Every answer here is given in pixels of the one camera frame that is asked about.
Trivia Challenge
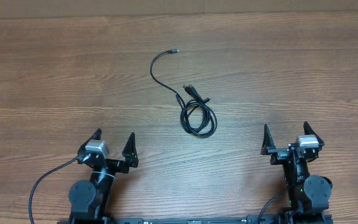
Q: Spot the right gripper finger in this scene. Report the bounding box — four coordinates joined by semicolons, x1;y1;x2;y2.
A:
303;121;324;146
260;124;275;155

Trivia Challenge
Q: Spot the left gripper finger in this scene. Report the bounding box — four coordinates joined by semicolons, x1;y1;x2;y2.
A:
122;132;139;167
78;128;102;153

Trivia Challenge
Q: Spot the black short usb cable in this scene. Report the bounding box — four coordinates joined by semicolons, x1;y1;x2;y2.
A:
175;83;213;133

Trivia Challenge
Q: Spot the black long usb cable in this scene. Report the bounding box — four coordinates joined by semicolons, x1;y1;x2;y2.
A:
149;49;218;138

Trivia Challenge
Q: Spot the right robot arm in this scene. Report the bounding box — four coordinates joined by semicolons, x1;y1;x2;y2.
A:
261;121;333;223

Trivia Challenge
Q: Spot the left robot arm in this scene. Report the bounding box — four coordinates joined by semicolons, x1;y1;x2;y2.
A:
68;129;139;223

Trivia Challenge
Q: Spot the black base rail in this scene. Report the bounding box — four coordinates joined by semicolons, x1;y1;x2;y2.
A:
112;214;279;224

